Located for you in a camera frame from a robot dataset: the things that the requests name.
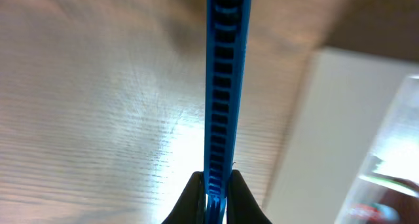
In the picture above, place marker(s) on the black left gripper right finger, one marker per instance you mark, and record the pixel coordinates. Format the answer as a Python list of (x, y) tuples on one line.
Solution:
[(242, 208)]

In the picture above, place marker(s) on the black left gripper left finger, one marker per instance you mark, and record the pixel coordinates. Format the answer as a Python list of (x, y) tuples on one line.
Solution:
[(191, 204)]

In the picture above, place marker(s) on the white green toothpaste tube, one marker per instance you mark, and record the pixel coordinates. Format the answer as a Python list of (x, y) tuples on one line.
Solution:
[(385, 189)]

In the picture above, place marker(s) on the blue disposable razor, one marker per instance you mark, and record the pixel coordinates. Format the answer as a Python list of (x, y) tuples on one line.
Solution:
[(227, 23)]

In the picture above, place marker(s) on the white box pink interior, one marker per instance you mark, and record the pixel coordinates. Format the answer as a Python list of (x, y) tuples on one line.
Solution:
[(343, 105)]

